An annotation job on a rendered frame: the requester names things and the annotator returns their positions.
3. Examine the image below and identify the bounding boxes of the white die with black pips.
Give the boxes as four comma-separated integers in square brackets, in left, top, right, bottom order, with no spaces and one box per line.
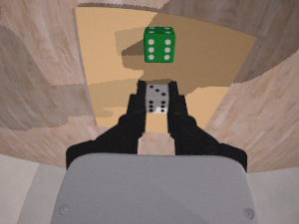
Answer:
[146,85,169,113]

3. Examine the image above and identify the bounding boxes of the green die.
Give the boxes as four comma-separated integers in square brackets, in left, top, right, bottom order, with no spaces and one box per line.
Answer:
[144,27,176,63]

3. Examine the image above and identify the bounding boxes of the tan flat mat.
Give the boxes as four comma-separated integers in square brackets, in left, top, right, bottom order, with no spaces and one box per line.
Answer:
[75,6,257,129]

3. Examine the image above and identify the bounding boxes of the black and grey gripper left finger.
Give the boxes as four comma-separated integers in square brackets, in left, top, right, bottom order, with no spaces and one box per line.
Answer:
[66,81,147,169]

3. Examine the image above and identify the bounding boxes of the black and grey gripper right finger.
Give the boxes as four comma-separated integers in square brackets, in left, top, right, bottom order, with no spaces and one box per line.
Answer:
[166,81,247,173]

